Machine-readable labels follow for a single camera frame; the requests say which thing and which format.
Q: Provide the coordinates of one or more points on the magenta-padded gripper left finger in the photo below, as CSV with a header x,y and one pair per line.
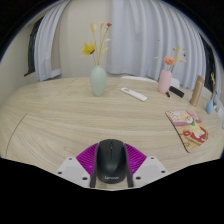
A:
x,y
81,163

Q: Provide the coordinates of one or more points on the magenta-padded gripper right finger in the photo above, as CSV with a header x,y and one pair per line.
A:
x,y
140,161

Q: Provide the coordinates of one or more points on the black computer mouse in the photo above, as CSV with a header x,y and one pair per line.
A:
x,y
111,160

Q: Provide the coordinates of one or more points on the cartoon print mouse pad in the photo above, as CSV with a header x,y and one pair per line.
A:
x,y
188,128

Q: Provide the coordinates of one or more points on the white remote control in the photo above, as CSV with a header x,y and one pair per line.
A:
x,y
133,94

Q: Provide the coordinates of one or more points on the dark pen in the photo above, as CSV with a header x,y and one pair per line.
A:
x,y
168,94

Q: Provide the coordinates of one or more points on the black rectangular case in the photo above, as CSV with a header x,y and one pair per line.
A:
x,y
176,91

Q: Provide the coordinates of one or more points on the green vase with yellow flowers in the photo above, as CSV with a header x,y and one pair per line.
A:
x,y
98,81

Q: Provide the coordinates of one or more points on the pink vase with flowers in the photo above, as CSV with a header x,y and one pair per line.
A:
x,y
164,81

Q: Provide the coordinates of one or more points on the blue vase with dried flowers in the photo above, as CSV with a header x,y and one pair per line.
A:
x,y
209,107

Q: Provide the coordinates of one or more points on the tan insulated bottle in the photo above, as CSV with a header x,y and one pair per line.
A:
x,y
196,91

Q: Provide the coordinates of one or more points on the white and blue chair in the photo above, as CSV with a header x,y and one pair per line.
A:
x,y
221,116

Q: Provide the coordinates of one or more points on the dark window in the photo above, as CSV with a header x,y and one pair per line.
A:
x,y
209,63
32,50

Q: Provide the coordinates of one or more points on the narrow white curtain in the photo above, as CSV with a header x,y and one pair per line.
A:
x,y
48,46

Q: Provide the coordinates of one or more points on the wide white curtain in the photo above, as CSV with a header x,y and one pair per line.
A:
x,y
150,36

